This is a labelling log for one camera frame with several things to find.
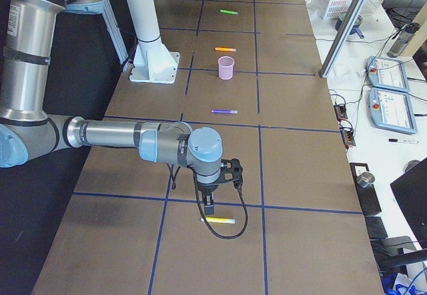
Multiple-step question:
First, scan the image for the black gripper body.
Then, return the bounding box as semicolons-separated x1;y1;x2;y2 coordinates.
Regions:
195;158;244;193

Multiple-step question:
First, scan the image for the purple highlighter pen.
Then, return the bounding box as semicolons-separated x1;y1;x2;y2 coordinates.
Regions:
211;109;238;115

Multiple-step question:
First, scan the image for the orange highlighter pen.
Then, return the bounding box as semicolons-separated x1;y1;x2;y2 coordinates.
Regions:
214;47;237;52

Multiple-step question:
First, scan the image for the green highlighter pen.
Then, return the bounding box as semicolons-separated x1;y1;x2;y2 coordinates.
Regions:
220;9;239;15

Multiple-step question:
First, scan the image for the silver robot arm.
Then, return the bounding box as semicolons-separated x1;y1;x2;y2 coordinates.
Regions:
1;0;243;216

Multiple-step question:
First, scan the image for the pink mesh pen holder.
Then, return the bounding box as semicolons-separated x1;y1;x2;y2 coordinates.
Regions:
218;56;235;80

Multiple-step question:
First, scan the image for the black marker pen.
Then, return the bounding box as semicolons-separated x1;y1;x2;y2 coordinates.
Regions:
388;138;419;144

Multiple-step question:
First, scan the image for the lower orange black connector box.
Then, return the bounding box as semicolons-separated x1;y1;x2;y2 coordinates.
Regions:
340;126;356;149

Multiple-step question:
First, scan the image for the orange black connector box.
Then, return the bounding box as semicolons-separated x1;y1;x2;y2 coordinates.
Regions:
340;126;356;149
334;103;348;121

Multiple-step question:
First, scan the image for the upper orange black connector box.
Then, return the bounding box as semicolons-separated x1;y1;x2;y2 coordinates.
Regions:
334;103;348;121

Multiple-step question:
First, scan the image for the steel cup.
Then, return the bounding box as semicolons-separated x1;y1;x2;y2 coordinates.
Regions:
356;172;375;188

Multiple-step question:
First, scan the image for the lower teach pendant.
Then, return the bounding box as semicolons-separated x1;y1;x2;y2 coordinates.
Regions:
368;87;418;135

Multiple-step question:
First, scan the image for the teach pendant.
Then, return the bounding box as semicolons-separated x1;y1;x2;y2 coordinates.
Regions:
368;87;418;135
366;56;410;93

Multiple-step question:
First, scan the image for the black monitor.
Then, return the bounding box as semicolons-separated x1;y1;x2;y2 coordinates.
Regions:
390;159;427;248

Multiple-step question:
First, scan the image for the upper teach pendant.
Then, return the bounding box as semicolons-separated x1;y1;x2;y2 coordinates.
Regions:
366;56;410;93

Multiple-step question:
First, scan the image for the dark water bottle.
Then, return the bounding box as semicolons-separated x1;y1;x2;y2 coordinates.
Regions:
387;22;420;58

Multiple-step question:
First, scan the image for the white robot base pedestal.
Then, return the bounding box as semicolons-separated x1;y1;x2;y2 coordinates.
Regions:
126;0;180;84

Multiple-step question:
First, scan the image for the aluminium frame post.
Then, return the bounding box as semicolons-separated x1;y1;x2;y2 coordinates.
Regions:
319;0;366;78

